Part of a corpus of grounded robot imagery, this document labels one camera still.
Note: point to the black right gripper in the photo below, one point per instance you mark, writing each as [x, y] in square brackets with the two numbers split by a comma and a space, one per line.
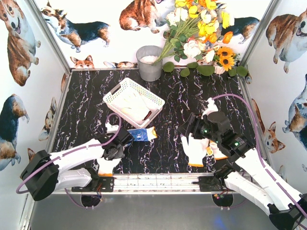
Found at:
[190, 127]

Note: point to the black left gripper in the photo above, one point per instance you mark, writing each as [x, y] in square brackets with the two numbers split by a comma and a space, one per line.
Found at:
[125, 138]

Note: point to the yellow dotted white glove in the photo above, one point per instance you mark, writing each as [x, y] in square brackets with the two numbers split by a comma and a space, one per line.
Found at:
[106, 167]

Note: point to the blue dotted white glove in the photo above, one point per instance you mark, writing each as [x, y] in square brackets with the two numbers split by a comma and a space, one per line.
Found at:
[143, 134]

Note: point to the cream knit glove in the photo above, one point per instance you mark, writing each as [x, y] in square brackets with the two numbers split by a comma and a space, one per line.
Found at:
[135, 108]

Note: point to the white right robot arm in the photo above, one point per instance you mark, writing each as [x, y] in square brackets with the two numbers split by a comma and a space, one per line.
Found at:
[285, 206]

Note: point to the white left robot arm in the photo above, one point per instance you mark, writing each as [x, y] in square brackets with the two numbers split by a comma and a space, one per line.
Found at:
[82, 166]

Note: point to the white perforated storage basket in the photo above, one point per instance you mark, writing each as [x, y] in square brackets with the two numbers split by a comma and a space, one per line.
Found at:
[114, 101]

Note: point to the white glove orange cuff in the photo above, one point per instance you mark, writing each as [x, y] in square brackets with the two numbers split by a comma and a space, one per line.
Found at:
[194, 149]

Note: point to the orange trimmed white glove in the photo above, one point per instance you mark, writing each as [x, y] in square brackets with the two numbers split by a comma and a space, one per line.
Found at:
[213, 150]

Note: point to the grey metal bucket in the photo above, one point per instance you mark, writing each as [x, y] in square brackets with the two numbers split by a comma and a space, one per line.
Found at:
[150, 67]

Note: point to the artificial flower bouquet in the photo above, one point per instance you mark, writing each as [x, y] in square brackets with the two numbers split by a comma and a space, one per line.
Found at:
[201, 30]

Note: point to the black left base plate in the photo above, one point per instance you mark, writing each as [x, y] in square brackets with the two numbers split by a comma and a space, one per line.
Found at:
[100, 184]

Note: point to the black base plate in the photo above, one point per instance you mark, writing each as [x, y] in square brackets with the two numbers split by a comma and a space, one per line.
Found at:
[100, 184]
[209, 184]

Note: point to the aluminium front rail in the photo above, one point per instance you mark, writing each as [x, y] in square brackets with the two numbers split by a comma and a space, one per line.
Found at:
[157, 183]

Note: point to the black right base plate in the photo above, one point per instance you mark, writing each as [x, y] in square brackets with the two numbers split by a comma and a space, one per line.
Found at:
[209, 184]

